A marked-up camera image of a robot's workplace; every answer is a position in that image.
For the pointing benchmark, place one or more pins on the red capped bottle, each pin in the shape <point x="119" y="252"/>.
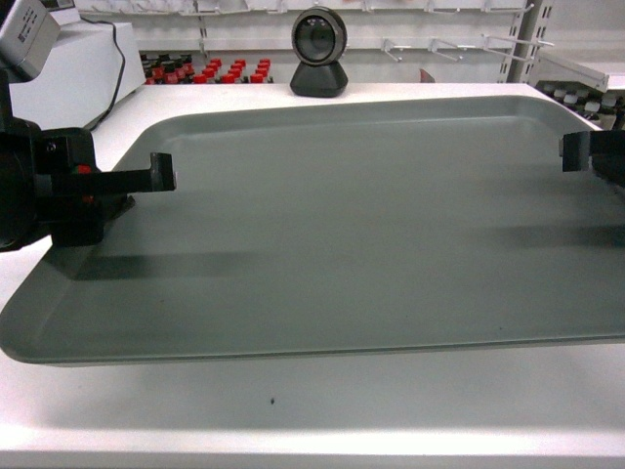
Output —
<point x="215" y="65"/>
<point x="263" y="67"/>
<point x="238" y="65"/>
<point x="200" y="79"/>

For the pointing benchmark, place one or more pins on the white slotted rack upright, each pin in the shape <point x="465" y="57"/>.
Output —
<point x="528" y="25"/>

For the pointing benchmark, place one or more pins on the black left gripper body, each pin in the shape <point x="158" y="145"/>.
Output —
<point x="60" y="151"/>

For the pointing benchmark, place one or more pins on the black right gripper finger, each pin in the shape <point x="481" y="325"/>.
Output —
<point x="579" y="148"/>

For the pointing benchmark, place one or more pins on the black round barcode scanner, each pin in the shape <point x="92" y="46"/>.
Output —
<point x="319" y="39"/>

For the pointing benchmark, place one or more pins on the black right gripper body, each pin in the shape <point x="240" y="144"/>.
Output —
<point x="610" y="167"/>

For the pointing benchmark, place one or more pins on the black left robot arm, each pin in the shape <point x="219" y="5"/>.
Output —
<point x="16" y="135"/>

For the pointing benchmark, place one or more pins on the white cash register box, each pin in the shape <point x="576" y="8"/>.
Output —
<point x="90" y="66"/>

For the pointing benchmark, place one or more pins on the white capped dark bottle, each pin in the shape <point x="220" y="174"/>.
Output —
<point x="570" y="99"/>

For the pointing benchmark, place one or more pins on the white wire peg hook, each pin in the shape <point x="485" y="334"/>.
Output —
<point x="505" y="46"/>

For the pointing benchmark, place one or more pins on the white angled shelf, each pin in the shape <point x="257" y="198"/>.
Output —
<point x="601" y="70"/>

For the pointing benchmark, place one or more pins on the silver grey serving tray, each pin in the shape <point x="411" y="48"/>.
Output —
<point x="386" y="226"/>

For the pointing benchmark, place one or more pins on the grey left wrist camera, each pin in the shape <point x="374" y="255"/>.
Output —
<point x="28" y="34"/>

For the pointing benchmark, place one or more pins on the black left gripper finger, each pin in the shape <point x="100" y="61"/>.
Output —
<point x="85" y="180"/>
<point x="81" y="208"/>

